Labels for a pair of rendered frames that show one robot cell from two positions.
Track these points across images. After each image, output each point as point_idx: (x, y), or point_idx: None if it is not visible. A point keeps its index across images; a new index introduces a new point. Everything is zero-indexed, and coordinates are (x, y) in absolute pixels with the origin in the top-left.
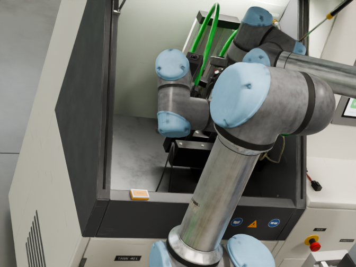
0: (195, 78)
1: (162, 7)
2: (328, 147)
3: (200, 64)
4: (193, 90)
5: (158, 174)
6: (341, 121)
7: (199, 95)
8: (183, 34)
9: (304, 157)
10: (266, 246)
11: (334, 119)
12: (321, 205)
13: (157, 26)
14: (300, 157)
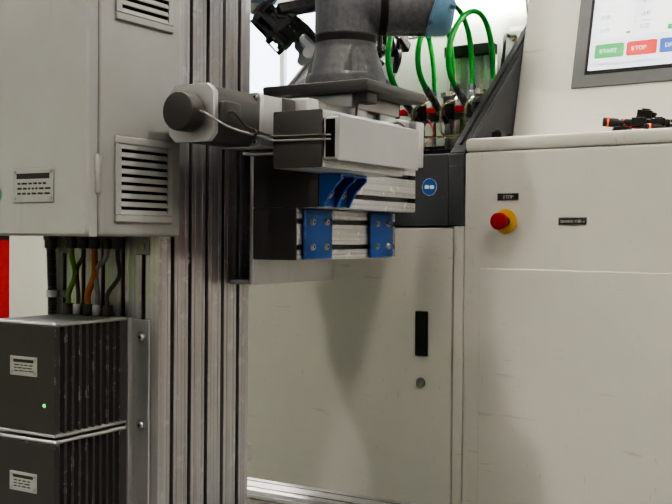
0: (292, 6)
1: (413, 59)
2: (578, 125)
3: (306, 0)
4: (290, 17)
5: None
6: (586, 81)
7: (301, 25)
8: (444, 85)
9: (486, 107)
10: (439, 237)
11: (573, 81)
12: (485, 143)
13: (415, 83)
14: (479, 108)
